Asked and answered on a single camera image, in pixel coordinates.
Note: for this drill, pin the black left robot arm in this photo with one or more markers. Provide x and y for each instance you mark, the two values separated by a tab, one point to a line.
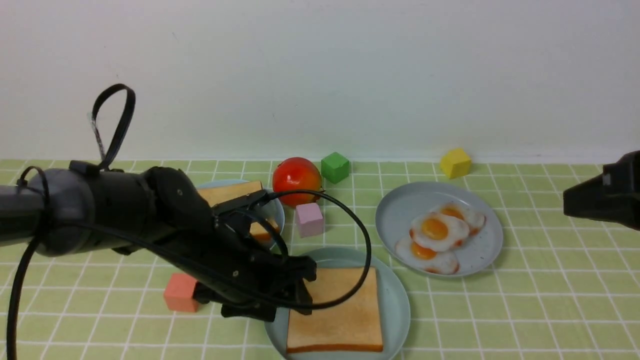
86	210

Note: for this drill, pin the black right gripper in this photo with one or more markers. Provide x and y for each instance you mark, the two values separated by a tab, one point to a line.
610	197

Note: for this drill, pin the fried egg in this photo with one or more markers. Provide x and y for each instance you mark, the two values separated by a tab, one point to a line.
439	232
474	219
424	259

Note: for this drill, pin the green checked tablecloth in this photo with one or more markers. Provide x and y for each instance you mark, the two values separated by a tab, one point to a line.
561	288

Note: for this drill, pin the toast slice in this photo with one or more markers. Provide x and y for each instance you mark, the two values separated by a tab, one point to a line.
224	190
258	232
354	325

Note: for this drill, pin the red pomegranate fruit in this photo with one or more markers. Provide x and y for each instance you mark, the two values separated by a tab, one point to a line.
293	174

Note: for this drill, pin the yellow cube block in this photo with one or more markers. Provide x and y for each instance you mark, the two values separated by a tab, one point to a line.
456	163

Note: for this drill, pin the pink cube block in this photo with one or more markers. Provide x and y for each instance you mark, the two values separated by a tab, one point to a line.
309	220

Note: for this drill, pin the salmon red cube block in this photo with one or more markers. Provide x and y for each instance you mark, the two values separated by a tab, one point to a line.
179	293

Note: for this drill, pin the light teal empty plate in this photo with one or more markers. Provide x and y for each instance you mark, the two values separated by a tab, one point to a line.
394	308

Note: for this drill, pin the blue-grey bread plate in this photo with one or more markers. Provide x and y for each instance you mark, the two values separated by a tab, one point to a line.
275	210

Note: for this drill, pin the green cube block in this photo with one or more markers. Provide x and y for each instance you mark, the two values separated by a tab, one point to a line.
335	167

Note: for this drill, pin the grey egg plate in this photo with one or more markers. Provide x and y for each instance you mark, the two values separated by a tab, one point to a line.
399	207

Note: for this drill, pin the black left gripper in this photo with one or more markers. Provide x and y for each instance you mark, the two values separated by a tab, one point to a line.
231	269

